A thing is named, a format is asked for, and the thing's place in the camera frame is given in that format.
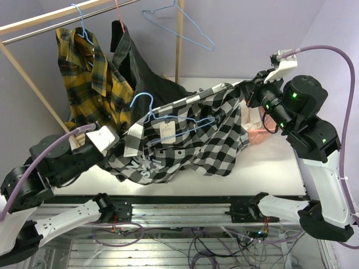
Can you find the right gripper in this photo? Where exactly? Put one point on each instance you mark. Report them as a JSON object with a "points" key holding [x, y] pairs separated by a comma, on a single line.
{"points": [[253, 88]]}

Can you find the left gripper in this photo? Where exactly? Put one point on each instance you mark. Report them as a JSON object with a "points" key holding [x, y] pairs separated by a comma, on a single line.
{"points": [[101, 159]]}

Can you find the blue hanger checkered shirt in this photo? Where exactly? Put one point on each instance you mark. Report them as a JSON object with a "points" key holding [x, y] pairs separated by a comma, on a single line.
{"points": [[168, 127]]}

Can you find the black white checkered shirt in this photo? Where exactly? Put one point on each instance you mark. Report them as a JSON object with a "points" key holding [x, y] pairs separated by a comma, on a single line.
{"points": [[210, 150]]}

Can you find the blue wire hanger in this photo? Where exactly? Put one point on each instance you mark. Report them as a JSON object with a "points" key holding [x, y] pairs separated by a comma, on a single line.
{"points": [[181, 16]]}

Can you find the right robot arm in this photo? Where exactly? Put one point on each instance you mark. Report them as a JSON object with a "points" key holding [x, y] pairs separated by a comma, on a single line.
{"points": [[294, 105]]}

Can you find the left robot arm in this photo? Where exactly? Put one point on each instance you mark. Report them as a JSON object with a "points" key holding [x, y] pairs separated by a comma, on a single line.
{"points": [[55, 162]]}

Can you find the yellow plaid shirt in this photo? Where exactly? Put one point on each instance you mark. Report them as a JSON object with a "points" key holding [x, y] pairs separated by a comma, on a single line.
{"points": [[96, 91]]}

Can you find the dark green striped shirt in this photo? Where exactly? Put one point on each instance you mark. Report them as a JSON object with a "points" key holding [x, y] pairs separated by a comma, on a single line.
{"points": [[129, 62]]}

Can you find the blue hanger yellow shirt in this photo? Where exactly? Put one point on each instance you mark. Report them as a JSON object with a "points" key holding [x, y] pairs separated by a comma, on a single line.
{"points": [[84, 30]]}

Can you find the pink hanger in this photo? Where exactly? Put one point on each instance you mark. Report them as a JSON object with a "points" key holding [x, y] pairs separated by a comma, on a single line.
{"points": [[120, 16]]}

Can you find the pink plastic basket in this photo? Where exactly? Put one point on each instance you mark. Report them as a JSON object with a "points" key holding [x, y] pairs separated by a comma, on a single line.
{"points": [[257, 130]]}

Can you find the wooden clothes rack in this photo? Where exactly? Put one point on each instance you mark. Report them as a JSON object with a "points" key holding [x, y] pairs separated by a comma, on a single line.
{"points": [[31, 102]]}

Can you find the metal hanging rod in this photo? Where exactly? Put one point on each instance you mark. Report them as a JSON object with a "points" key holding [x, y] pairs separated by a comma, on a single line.
{"points": [[52, 16]]}

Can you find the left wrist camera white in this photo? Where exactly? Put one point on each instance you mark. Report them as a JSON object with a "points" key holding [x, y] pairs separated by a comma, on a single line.
{"points": [[103, 139]]}

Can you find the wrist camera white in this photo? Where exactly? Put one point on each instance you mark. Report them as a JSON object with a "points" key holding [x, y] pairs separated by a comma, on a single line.
{"points": [[103, 139], [284, 61]]}

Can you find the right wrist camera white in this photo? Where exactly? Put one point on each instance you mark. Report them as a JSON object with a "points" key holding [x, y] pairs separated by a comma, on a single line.
{"points": [[284, 61]]}

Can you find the aluminium rail base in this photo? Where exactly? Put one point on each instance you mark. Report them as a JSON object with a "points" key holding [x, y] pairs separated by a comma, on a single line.
{"points": [[166, 211]]}

